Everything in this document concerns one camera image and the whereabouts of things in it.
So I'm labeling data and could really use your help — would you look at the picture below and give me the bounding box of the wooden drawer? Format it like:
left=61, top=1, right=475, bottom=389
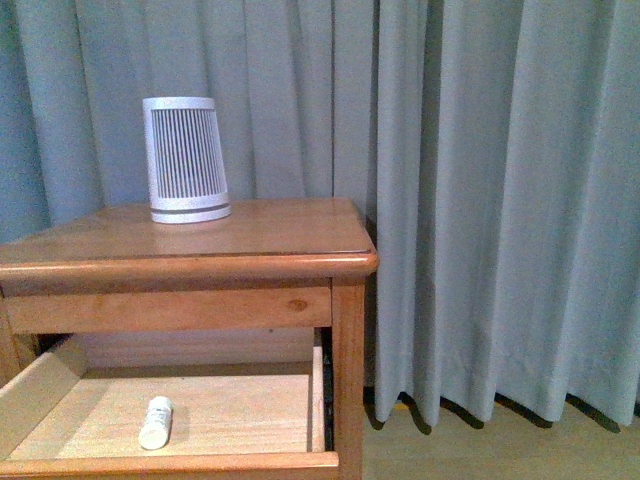
left=1, top=334, right=342, bottom=479

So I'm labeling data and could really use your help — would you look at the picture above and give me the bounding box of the white slatted air purifier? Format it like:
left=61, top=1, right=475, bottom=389
left=142, top=97, right=231, bottom=224

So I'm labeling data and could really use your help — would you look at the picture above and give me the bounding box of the white medicine bottle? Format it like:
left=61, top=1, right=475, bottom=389
left=138, top=396, right=173, bottom=451

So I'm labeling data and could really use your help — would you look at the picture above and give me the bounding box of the grey curtain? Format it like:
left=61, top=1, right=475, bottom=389
left=1, top=1, right=639, bottom=426

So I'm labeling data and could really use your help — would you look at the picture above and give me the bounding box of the wooden nightstand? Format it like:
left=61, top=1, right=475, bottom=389
left=1, top=199, right=378, bottom=479

